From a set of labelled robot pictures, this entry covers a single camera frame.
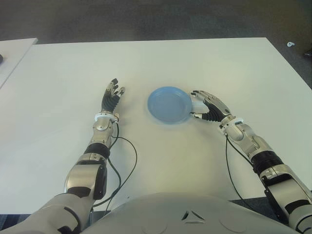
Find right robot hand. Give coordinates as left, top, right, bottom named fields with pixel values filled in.
left=190, top=90, right=232, bottom=122

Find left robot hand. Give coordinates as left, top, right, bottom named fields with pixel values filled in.
left=101, top=78, right=126, bottom=114

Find white charger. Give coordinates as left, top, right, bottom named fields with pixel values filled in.
left=190, top=96, right=208, bottom=115

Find blue plastic plate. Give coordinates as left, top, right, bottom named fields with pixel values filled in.
left=147, top=86, right=193, bottom=124

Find white side table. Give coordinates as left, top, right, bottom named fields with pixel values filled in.
left=0, top=38, right=39, bottom=90

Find grey robot torso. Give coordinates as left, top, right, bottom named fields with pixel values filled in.
left=80, top=192, right=300, bottom=234

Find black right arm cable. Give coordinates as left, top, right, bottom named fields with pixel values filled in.
left=225, top=135, right=249, bottom=204

